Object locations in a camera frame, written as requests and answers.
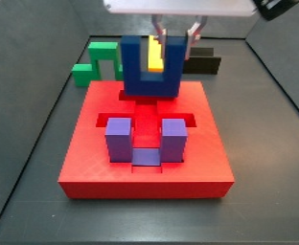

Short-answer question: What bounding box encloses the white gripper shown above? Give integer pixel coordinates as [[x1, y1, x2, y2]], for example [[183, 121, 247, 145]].
[[104, 0, 255, 60]]

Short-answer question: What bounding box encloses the blue U-shaped block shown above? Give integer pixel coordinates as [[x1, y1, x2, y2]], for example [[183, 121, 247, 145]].
[[120, 35, 187, 98]]

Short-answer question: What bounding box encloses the red puzzle board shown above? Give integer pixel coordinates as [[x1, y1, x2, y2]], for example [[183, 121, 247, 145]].
[[58, 81, 234, 199]]

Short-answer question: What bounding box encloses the yellow long bar block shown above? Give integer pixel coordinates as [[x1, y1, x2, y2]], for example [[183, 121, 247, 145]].
[[147, 35, 164, 72]]

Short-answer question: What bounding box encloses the green zigzag block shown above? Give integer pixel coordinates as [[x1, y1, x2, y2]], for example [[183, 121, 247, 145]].
[[72, 42, 123, 87]]

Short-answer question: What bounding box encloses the purple U-shaped block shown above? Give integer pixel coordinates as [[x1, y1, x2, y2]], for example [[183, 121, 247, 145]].
[[104, 118, 188, 167]]

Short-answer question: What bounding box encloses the black angle bracket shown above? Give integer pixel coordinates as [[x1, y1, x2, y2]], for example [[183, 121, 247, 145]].
[[183, 47, 222, 75]]

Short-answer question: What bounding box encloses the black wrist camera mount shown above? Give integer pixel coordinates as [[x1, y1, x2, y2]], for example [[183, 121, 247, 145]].
[[252, 0, 299, 21]]

